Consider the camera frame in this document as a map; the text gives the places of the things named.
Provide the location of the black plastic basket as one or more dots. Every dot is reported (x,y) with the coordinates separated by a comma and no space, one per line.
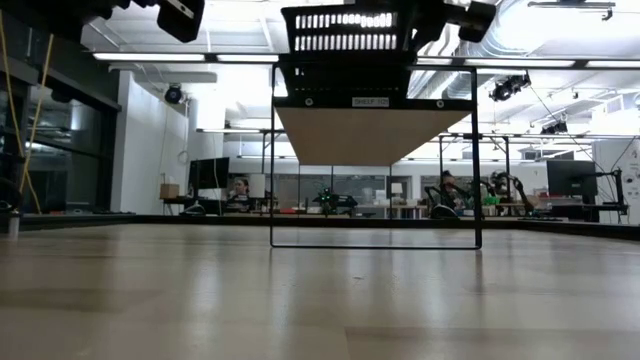
(350,75)
(345,31)

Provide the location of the black background robot arm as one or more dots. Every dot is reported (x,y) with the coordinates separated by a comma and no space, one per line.
(505,187)
(332,201)

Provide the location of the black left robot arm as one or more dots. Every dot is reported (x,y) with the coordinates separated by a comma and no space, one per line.
(55,17)

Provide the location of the person at workbench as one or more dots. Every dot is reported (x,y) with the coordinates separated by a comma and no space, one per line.
(450,192)

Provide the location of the black computer monitor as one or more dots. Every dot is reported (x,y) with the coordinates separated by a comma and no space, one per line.
(209,173)
(571,178)

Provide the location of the cardboard box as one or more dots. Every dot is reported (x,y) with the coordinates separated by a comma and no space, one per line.
(169,191)

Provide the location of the person at desk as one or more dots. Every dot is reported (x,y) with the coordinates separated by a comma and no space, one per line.
(240,195)

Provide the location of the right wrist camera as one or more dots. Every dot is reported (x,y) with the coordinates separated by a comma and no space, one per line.
(477,20)

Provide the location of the black ceiling camera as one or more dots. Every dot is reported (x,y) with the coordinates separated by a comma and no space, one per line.
(173,94)

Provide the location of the wooden shelf black metal frame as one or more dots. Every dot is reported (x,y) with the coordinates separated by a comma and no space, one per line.
(370,135)

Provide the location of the black table edge rail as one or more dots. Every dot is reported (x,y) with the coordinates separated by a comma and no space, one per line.
(150,219)

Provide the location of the white cylinder post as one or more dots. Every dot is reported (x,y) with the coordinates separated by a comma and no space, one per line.
(13,224)

